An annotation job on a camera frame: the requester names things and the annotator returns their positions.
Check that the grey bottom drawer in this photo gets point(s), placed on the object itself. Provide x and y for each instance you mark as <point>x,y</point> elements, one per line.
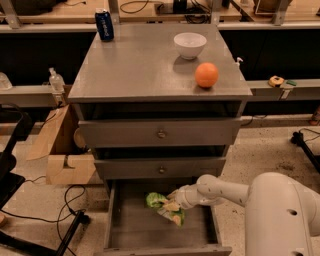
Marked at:
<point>133,229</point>

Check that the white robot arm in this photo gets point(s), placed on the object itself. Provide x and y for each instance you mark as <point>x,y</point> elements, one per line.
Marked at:
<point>281,214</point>

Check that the clear plastic bottle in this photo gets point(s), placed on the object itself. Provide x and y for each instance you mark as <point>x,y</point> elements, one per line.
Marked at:
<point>56,81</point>

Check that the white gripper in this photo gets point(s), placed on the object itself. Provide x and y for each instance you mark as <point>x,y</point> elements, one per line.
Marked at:
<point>182,198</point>

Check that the white bowl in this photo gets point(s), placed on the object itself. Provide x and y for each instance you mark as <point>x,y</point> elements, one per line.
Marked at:
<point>189,45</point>

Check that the green rice chip bag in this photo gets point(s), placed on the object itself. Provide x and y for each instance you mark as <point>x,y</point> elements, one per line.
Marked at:
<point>156,200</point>

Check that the small white pump bottle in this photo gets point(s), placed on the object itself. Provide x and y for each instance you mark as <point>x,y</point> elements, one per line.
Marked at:
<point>239,61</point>

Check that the orange fruit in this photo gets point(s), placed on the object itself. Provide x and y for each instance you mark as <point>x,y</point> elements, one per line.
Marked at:
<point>206,75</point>

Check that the grey drawer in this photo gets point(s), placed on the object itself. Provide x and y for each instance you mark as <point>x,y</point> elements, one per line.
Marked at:
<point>159,132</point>
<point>133,229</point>
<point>139,168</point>

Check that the green small object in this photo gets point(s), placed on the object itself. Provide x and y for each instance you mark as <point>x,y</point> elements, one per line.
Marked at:
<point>292,83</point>

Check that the black stand left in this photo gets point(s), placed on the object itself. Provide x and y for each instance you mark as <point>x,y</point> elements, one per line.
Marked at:
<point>10,183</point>

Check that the blue soda can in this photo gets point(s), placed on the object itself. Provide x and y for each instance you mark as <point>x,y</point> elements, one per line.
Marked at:
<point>104,25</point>

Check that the cardboard box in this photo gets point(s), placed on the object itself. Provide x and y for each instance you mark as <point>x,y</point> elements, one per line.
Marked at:
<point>66,163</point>

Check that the grey top drawer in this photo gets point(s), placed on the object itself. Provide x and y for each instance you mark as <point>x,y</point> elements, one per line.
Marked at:
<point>159,132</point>

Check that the grey drawer cabinet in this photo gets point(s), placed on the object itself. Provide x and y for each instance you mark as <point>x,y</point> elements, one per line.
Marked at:
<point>140,75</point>

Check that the grey middle drawer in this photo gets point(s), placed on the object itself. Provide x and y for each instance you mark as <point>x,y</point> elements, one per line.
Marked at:
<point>139,168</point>

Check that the black tripod leg right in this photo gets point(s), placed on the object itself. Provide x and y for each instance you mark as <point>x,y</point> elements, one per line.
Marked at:
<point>298,139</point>

